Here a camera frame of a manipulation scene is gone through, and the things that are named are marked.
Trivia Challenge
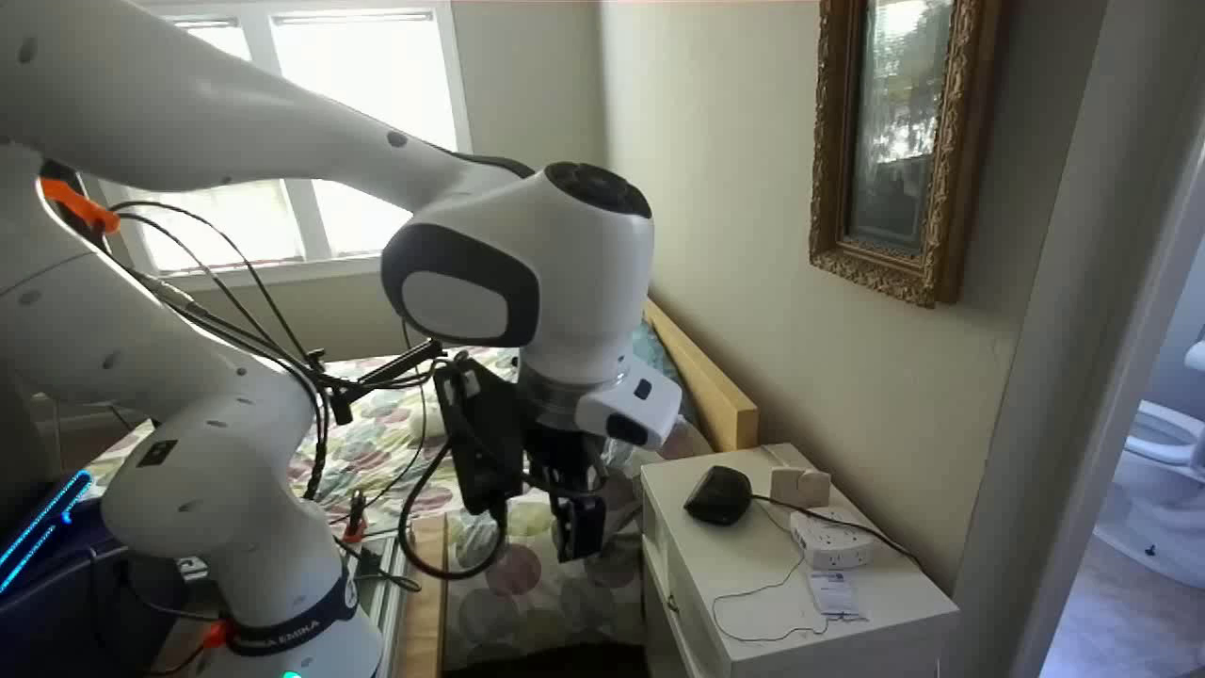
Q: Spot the white nightstand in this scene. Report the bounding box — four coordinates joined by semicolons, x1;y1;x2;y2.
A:
636;440;965;678

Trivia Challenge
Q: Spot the white round device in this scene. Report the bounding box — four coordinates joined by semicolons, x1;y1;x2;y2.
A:
788;508;883;571

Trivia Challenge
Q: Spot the black round object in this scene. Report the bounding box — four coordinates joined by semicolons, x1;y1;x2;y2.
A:
682;462;757;531

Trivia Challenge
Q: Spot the orange cable clip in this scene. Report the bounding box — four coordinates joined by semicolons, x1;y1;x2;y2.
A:
38;174;124;241

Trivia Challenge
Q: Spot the white door frame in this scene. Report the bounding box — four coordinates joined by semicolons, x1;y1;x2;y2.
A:
1010;118;1205;678

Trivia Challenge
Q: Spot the white toilet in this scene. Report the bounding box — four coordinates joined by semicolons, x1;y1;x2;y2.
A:
1098;332;1205;596

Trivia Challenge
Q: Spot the flat white device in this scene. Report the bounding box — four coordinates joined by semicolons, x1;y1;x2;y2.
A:
805;567;875;630

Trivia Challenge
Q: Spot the wooden headboard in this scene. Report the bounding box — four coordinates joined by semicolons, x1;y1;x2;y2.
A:
641;296;765;454

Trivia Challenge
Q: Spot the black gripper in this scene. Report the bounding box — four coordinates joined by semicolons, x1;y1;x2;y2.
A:
521;414;613;566

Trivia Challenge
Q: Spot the white framed window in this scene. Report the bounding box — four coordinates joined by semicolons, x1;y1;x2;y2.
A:
78;0;474;286

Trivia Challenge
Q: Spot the dark case with blue light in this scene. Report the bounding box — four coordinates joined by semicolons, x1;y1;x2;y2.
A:
0;462;142;678

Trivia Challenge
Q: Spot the thin dark cable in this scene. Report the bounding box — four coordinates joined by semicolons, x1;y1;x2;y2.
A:
746;492;931;566

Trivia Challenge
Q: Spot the small white box device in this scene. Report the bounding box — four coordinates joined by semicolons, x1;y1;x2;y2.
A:
770;467;838;512

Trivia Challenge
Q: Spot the floral bedspread bed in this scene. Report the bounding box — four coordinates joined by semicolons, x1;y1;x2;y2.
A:
86;326;707;673

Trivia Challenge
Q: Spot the wooden board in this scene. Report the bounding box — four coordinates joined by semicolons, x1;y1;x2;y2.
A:
396;508;452;678

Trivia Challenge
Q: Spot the gold framed mirror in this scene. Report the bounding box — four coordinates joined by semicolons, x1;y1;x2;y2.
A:
805;0;1010;311

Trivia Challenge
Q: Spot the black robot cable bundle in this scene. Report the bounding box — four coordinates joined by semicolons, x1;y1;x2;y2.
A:
106;197;511;583

